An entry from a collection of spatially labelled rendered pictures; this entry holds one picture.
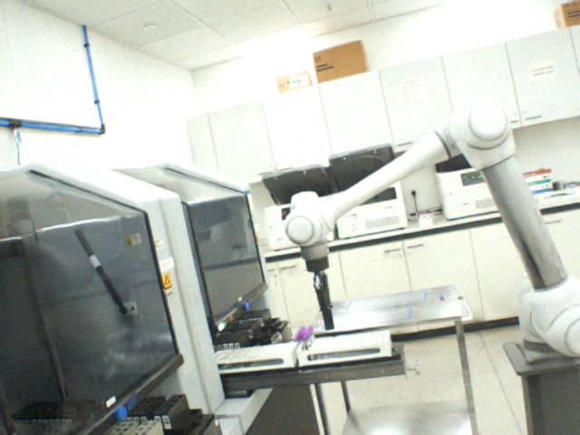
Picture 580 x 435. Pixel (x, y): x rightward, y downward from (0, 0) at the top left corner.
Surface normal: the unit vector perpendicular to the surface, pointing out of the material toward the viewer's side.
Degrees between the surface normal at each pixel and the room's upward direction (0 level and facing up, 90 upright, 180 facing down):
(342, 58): 90
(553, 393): 90
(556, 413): 90
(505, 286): 90
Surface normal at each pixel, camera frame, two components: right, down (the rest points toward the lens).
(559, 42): -0.23, 0.10
